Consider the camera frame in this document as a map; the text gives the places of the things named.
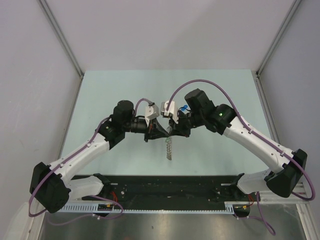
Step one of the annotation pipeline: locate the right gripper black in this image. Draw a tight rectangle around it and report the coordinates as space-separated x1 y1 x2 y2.
168 109 204 138

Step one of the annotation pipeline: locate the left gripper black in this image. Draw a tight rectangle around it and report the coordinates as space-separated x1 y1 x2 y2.
123 118 169 143

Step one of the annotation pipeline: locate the round metal keyring disc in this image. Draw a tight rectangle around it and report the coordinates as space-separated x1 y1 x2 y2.
165 136 173 161

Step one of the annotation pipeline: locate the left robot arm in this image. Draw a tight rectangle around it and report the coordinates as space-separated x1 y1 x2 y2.
28 100 171 213

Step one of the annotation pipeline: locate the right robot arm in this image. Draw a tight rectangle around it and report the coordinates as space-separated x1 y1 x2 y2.
161 88 307 201

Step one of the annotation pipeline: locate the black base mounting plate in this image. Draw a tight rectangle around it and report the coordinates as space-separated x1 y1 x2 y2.
82 174 261 204

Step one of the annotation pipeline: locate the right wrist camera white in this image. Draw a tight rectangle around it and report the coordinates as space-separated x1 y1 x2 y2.
160 100 179 124

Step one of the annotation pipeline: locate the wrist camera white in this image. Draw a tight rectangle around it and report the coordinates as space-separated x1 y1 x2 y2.
160 100 179 124
144 104 160 125

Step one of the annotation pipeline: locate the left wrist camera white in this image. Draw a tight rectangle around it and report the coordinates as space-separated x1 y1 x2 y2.
144 104 160 125

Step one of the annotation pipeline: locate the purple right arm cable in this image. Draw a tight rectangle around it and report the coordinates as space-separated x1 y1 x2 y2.
168 78 316 236

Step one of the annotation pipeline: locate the right aluminium frame post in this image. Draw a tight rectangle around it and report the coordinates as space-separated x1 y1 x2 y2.
256 0 305 76

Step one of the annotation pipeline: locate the aluminium frame post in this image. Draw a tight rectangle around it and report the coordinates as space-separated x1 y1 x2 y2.
37 0 85 77
256 0 305 76

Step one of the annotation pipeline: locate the slotted cable duct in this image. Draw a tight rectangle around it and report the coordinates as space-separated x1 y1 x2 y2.
59 202 249 215

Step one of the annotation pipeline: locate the left aluminium frame post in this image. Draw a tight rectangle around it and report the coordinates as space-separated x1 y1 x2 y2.
37 0 85 77

